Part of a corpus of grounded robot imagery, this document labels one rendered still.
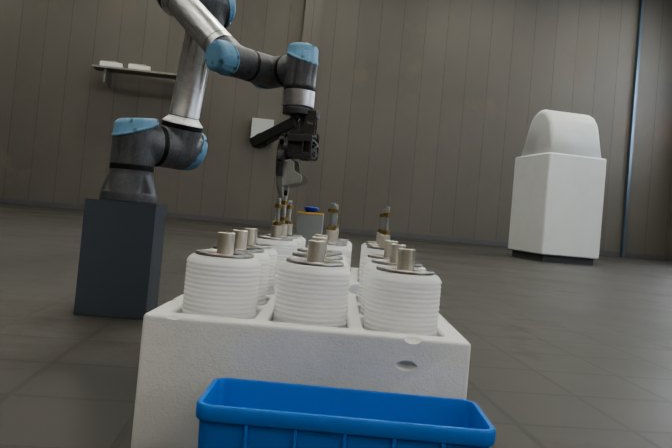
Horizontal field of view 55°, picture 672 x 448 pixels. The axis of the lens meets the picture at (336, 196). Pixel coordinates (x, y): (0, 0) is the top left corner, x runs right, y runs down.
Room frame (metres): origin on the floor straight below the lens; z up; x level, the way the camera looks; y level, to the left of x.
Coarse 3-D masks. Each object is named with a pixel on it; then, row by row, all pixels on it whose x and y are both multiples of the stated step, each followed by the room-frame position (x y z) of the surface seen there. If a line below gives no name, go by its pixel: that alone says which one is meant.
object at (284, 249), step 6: (258, 240) 1.36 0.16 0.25; (264, 240) 1.35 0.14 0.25; (270, 240) 1.35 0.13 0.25; (276, 240) 1.35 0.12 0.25; (276, 246) 1.34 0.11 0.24; (282, 246) 1.35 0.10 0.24; (288, 246) 1.36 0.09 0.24; (294, 246) 1.37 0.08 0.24; (282, 252) 1.35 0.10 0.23; (288, 252) 1.36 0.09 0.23; (282, 258) 1.35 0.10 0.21; (276, 270) 1.34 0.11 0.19
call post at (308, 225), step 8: (304, 216) 1.76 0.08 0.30; (312, 216) 1.76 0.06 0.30; (320, 216) 1.76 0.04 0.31; (304, 224) 1.76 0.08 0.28; (312, 224) 1.76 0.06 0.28; (320, 224) 1.76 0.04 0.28; (296, 232) 1.76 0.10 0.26; (304, 232) 1.76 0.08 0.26; (312, 232) 1.76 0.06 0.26; (320, 232) 1.76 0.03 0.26
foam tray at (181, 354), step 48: (144, 336) 0.76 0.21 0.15; (192, 336) 0.76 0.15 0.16; (240, 336) 0.76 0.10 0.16; (288, 336) 0.76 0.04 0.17; (336, 336) 0.76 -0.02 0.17; (384, 336) 0.76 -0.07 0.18; (432, 336) 0.78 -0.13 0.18; (144, 384) 0.76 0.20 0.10; (192, 384) 0.76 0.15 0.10; (336, 384) 0.76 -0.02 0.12; (384, 384) 0.76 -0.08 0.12; (432, 384) 0.76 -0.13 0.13; (144, 432) 0.76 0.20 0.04; (192, 432) 0.76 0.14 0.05
